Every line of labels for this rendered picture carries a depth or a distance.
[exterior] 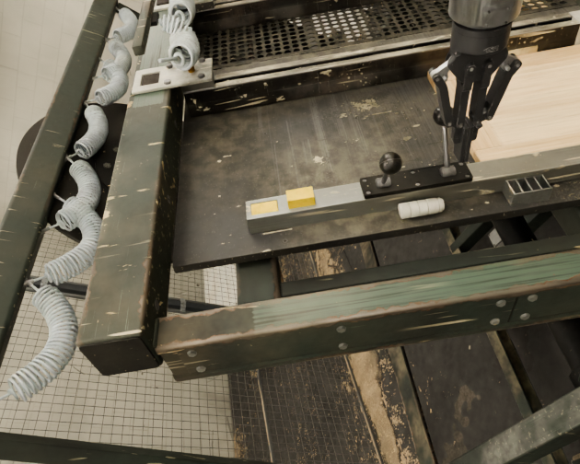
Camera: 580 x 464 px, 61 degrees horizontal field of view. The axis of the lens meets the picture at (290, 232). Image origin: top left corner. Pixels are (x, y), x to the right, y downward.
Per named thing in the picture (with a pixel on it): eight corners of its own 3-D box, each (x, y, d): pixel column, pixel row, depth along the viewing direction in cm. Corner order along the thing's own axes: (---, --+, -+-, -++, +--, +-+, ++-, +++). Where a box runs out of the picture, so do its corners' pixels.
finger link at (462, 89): (478, 64, 68) (468, 65, 68) (465, 131, 76) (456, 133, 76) (468, 51, 70) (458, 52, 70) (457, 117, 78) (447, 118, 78)
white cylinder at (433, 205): (400, 222, 90) (444, 215, 90) (401, 211, 88) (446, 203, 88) (397, 211, 92) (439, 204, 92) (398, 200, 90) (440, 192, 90)
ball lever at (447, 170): (461, 178, 89) (458, 103, 85) (441, 181, 89) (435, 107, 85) (454, 174, 92) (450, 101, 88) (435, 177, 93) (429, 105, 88)
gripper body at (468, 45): (460, 34, 62) (452, 98, 69) (527, 22, 62) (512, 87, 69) (442, 9, 67) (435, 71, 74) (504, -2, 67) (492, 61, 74)
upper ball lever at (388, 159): (394, 192, 91) (406, 168, 78) (374, 196, 91) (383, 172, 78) (390, 173, 92) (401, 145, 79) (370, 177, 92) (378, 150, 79)
